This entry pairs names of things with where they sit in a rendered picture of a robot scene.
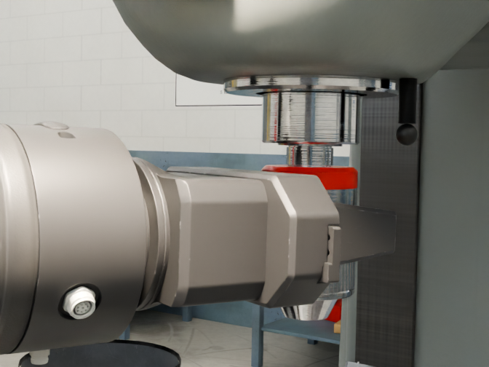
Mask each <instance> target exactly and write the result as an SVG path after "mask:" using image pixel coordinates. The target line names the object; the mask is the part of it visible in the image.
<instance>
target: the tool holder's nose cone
mask: <svg viewBox="0 0 489 367"><path fill-rule="evenodd" d="M336 302H337V299H336V300H326V301H315V302H314V303H313V304H306V305H299V306H291V307H280V309H281V311H282V313H283V315H284V316H285V317H288V318H291V319H295V320H323V319H326V318H328V316H329V314H330V313H331V311H332V309H333V307H334V306H335V303H336Z"/></svg>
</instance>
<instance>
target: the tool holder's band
mask: <svg viewBox="0 0 489 367"><path fill-rule="evenodd" d="M261 171H267V172H277V173H296V174H306V175H316V176H317V177H318V178H319V179H320V181H321V182H322V185H323V186H324V188H325V189H356V188H357V176H358V171H357V170H356V169H355V168H354V167H347V166H331V167H295V166H287V165H266V166H264V167H263V168H262V169H261Z"/></svg>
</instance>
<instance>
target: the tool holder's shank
mask: <svg viewBox="0 0 489 367"><path fill-rule="evenodd" d="M278 145H281V146H288V147H287V150H286V165H287V166H295V167H331V165H333V148H332V146H343V144H309V143H278Z"/></svg>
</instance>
